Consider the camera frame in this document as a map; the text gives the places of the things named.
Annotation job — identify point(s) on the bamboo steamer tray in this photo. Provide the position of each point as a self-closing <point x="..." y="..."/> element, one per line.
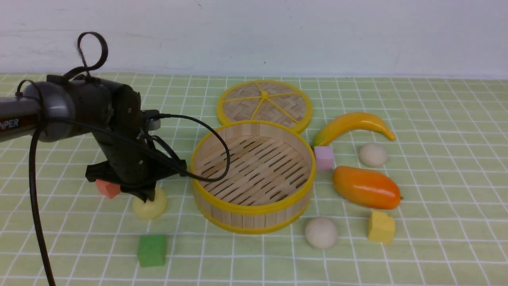
<point x="268" y="185"/>

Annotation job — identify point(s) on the yellow bun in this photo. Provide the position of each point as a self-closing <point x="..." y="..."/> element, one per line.
<point x="150" y="210"/>

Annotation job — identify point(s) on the yellow toy banana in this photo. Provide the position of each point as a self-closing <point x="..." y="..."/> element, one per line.
<point x="351" y="122"/>

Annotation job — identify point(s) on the green foam cube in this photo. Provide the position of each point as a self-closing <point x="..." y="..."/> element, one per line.
<point x="151" y="251"/>

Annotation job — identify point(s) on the orange toy mango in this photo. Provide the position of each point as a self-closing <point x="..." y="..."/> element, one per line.
<point x="367" y="188"/>

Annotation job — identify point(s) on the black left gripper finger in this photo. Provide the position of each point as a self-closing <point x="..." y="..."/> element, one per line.
<point x="145" y="193"/>

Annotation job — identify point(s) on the bamboo steamer lid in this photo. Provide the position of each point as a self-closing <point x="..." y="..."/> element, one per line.
<point x="265" y="100"/>

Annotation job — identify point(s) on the green checkered tablecloth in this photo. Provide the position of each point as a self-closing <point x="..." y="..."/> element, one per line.
<point x="450" y="160"/>

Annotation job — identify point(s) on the white bun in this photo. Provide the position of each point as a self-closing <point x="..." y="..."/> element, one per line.
<point x="373" y="155"/>
<point x="321" y="232"/>

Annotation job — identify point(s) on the pink foam cube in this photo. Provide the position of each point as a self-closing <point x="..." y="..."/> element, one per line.
<point x="325" y="159"/>

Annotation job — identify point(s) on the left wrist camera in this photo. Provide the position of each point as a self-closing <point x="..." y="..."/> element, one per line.
<point x="151" y="120"/>

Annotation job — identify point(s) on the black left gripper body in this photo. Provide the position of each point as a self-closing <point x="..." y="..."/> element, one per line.
<point x="126" y="165"/>

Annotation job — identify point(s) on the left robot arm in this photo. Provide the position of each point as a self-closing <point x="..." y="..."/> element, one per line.
<point x="111" y="112"/>

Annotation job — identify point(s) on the red foam cube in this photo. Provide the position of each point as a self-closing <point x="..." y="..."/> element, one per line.
<point x="108" y="189"/>

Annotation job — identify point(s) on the yellow foam block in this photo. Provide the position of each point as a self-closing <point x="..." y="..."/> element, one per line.
<point x="381" y="227"/>

